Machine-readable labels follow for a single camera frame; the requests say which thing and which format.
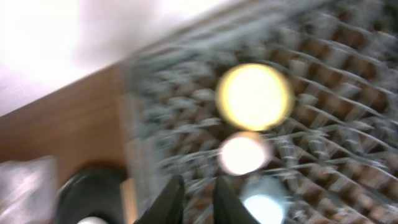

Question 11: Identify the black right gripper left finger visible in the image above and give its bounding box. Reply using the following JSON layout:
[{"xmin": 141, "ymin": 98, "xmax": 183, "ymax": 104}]
[{"xmin": 135, "ymin": 175, "xmax": 185, "ymax": 224}]

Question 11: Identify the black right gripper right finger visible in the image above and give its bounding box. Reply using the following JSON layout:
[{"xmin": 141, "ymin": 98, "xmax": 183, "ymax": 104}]
[{"xmin": 213, "ymin": 177, "xmax": 259, "ymax": 224}]

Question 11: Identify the light blue cup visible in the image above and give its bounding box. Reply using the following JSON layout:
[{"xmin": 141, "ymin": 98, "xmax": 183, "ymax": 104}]
[{"xmin": 240, "ymin": 175, "xmax": 290, "ymax": 224}]

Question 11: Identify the pink cup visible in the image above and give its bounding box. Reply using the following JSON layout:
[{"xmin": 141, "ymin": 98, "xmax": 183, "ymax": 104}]
[{"xmin": 217, "ymin": 131, "xmax": 273, "ymax": 176}]

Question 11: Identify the yellow bowl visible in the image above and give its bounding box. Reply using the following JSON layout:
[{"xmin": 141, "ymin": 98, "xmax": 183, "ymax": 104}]
[{"xmin": 215, "ymin": 63, "xmax": 295, "ymax": 131}]

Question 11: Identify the grey plastic dishwasher rack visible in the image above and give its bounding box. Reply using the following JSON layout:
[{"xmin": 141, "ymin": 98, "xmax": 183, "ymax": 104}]
[{"xmin": 124, "ymin": 0, "xmax": 397, "ymax": 223}]

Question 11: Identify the clear plastic waste bin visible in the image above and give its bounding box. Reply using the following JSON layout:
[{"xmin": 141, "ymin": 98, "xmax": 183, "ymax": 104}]
[{"xmin": 1, "ymin": 156, "xmax": 58, "ymax": 224}]

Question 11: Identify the round black serving tray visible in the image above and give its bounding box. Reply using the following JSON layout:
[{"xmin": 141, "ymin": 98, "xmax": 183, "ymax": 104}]
[{"xmin": 55, "ymin": 166, "xmax": 127, "ymax": 224}]

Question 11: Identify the grey plate with food scraps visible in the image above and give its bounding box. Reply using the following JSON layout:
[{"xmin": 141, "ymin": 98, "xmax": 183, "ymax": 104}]
[{"xmin": 77, "ymin": 217, "xmax": 108, "ymax": 224}]

